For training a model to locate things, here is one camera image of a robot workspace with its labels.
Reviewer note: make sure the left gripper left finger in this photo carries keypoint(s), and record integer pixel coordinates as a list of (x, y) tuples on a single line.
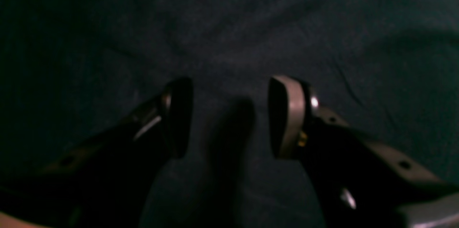
[(104, 181)]

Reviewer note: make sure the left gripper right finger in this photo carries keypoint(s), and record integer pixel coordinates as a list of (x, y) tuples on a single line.
[(359, 181)]

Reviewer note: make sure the black graphic t-shirt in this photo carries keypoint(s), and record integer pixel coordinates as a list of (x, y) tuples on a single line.
[(72, 68)]

